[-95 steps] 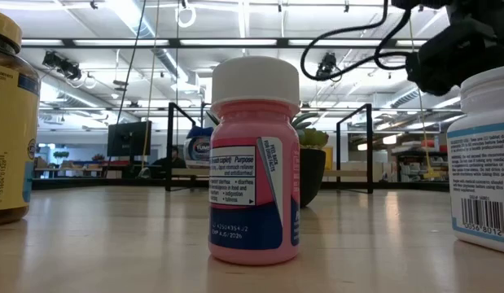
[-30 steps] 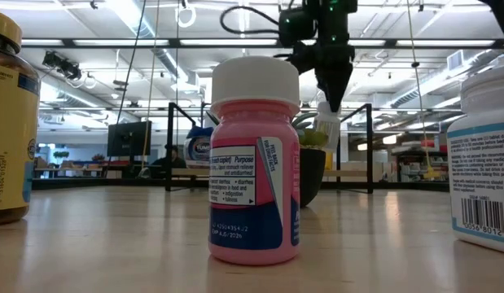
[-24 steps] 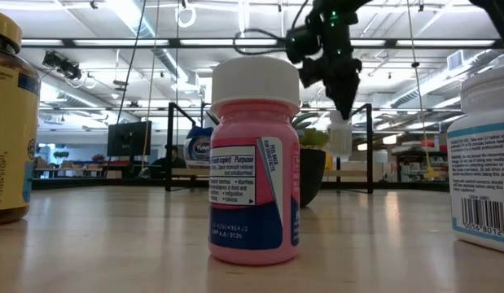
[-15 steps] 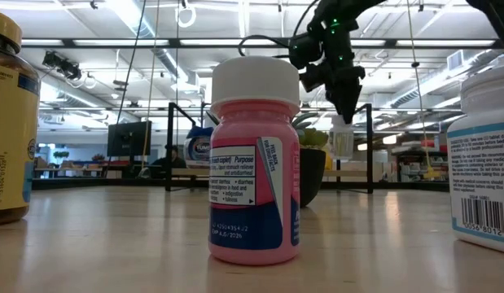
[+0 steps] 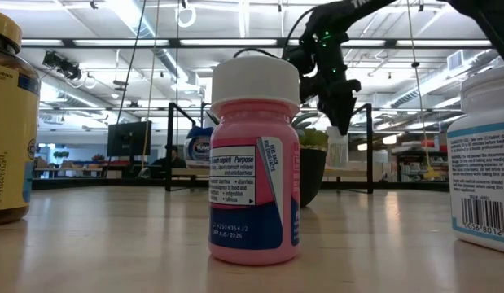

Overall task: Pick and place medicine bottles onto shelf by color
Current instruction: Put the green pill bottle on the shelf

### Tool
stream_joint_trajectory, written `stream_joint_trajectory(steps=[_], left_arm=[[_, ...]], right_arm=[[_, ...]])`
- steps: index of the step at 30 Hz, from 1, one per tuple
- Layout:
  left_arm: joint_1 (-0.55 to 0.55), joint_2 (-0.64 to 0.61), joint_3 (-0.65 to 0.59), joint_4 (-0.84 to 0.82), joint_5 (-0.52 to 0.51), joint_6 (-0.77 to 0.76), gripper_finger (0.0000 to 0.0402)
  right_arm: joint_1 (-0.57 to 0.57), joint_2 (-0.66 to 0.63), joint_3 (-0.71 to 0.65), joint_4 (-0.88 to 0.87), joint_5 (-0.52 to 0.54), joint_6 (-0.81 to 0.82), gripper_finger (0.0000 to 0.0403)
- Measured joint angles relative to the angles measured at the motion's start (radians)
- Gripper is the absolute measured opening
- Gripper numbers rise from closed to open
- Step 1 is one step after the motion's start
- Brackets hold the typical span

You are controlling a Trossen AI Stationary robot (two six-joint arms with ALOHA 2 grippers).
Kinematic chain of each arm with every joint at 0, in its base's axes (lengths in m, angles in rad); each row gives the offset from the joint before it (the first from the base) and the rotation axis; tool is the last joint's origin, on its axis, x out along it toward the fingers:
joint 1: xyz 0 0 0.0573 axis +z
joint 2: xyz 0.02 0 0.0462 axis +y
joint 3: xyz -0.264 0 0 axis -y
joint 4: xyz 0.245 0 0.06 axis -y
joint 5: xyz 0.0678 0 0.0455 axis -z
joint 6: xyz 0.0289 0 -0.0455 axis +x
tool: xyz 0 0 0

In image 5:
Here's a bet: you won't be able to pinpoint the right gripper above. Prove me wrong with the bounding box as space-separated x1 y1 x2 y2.
299 40 362 137

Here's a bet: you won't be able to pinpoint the small white medicine bottle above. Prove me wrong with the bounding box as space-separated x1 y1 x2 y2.
325 125 351 169

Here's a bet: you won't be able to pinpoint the pink medicine bottle white cap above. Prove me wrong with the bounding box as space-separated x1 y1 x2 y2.
208 55 301 266

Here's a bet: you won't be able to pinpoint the Tums bottle blue cap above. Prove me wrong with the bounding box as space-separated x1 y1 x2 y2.
182 125 215 170

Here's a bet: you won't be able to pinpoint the large white bottle with barcode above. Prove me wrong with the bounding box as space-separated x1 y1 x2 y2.
446 64 504 256

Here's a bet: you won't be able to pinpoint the amber bottle yellow label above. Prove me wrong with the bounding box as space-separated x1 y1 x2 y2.
0 8 42 227

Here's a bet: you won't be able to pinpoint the green succulent plants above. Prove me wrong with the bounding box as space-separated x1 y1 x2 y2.
291 112 330 151

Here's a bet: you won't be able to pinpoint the black plant pot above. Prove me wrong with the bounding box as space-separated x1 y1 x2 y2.
299 146 327 208

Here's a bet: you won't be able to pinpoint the storage shelving with red bins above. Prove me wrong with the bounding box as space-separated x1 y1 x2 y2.
392 138 450 184

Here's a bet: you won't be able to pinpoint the person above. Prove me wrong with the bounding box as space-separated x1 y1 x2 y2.
150 145 188 180

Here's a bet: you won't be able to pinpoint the black computer monitor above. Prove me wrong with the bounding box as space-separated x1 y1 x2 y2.
107 120 152 158

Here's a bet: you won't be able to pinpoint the wooden background desk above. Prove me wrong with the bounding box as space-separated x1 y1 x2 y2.
33 160 110 180

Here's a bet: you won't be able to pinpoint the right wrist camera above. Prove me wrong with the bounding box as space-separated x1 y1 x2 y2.
283 44 318 77

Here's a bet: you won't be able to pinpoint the yellow hanging cable with tag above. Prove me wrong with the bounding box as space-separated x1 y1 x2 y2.
405 0 440 181

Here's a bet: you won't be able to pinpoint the black overhead frame bar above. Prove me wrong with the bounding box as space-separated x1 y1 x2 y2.
21 37 497 50

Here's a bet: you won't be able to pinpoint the black frame wooden shelf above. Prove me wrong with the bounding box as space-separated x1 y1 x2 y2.
165 102 374 195

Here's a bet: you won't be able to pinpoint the white cable loop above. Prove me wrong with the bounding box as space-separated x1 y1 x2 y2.
175 2 197 29

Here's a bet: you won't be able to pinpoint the thin yellow hanging cable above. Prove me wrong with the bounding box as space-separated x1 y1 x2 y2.
140 0 161 170

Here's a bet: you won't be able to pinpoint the black hanging cable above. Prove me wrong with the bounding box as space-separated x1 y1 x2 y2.
115 0 148 125

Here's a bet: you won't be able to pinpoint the black ceiling camera cluster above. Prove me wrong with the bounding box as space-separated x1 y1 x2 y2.
42 50 83 81

